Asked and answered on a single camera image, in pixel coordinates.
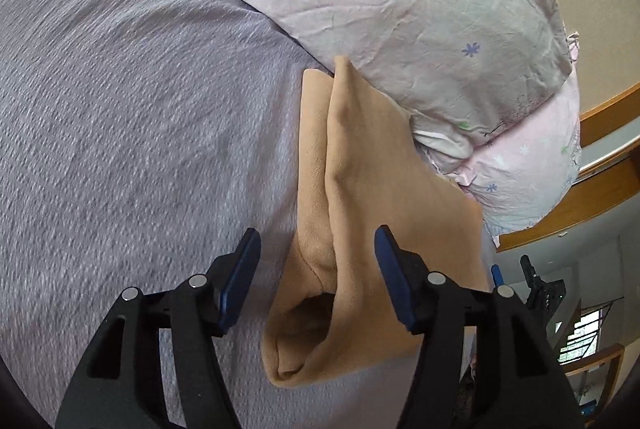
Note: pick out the pink floral pillow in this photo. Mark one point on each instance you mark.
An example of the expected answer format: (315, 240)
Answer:
(525, 159)

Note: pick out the wooden chair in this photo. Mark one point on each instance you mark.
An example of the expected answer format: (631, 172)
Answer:
(597, 359)

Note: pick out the window with metal grille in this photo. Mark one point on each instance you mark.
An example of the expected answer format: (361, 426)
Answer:
(582, 334)

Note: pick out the tan fleece garment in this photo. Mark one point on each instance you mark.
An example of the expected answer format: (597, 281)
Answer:
(360, 169)

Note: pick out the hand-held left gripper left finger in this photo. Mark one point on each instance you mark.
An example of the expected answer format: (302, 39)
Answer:
(242, 274)

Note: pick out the wooden bed headboard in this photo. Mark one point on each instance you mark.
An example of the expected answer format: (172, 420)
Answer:
(607, 119)

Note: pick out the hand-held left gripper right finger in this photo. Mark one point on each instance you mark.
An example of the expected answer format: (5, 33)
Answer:
(395, 281)

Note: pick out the purple textured bed sheet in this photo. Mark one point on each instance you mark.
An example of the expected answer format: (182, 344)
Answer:
(135, 119)

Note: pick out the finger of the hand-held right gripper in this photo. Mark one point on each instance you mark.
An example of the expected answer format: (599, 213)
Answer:
(496, 275)
(527, 266)

